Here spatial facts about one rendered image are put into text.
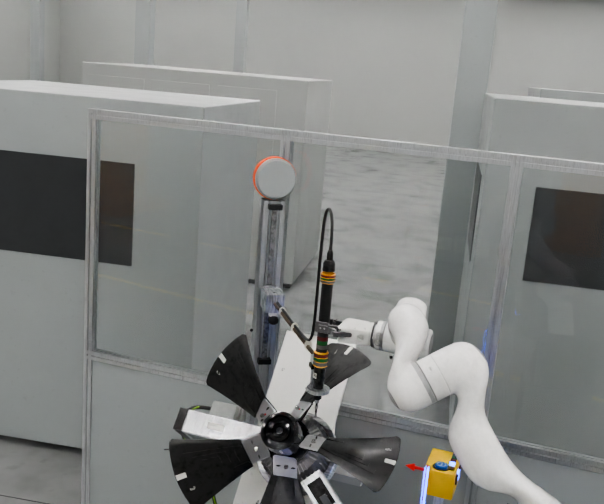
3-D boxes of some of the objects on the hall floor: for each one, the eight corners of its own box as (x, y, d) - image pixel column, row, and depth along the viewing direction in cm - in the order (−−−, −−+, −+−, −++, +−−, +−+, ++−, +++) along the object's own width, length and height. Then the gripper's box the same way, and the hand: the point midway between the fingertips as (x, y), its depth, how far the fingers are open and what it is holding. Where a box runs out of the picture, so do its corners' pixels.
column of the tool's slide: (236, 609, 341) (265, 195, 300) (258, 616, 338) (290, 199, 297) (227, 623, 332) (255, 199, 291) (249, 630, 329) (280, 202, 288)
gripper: (386, 314, 234) (327, 304, 240) (372, 330, 219) (309, 319, 224) (384, 339, 236) (325, 328, 241) (369, 356, 220) (307, 344, 226)
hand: (324, 325), depth 232 cm, fingers closed on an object, 4 cm apart
